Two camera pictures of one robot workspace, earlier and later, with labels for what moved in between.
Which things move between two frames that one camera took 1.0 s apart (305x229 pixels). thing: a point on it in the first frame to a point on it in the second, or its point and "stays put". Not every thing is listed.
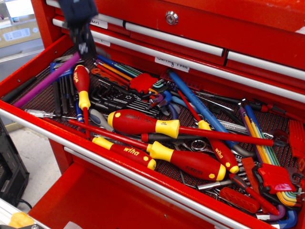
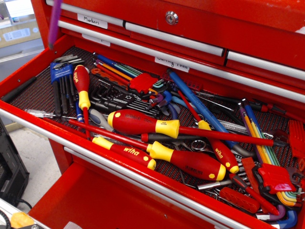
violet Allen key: x=69 y=61 to x=56 y=6
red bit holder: x=239 y=200 stays put
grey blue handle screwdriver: x=99 y=119 stays put
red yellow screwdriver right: x=223 y=151 stays put
